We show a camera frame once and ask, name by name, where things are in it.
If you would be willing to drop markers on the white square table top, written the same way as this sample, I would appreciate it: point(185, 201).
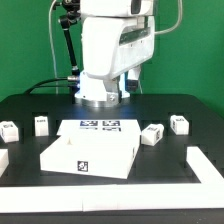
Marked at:
point(104, 156)

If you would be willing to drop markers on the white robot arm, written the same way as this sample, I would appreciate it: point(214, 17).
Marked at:
point(117, 37)

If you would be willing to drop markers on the white marker sheet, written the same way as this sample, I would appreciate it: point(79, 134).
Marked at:
point(121, 125)

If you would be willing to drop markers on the white U-shaped obstacle fence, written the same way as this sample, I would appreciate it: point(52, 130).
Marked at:
point(208, 192)

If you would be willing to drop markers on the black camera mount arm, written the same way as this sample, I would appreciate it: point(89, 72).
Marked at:
point(71, 17)

